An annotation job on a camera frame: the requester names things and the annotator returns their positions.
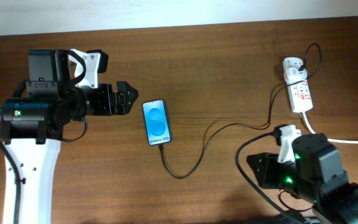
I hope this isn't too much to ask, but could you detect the white power strip cord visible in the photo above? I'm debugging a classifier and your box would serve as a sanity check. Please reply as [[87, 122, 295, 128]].
[[300, 111, 358, 146]]

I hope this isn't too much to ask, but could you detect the white power strip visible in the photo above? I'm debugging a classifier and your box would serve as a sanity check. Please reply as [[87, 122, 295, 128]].
[[283, 57, 313, 113]]

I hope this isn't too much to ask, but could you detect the white USB charger plug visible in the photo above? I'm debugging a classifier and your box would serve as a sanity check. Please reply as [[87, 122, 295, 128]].
[[284, 67, 308, 83]]

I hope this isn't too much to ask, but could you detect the black USB charging cable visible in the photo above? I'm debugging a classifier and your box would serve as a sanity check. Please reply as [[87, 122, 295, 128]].
[[158, 43, 322, 180]]

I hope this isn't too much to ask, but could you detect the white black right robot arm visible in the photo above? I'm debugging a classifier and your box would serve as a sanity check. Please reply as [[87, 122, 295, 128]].
[[246, 134, 358, 223]]

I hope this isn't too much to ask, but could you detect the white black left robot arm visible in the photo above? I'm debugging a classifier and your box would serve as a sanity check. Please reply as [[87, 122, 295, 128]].
[[0, 49, 139, 223]]

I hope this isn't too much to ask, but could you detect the blue Galaxy S25+ smartphone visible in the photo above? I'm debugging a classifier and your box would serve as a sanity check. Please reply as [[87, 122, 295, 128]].
[[142, 100, 172, 146]]

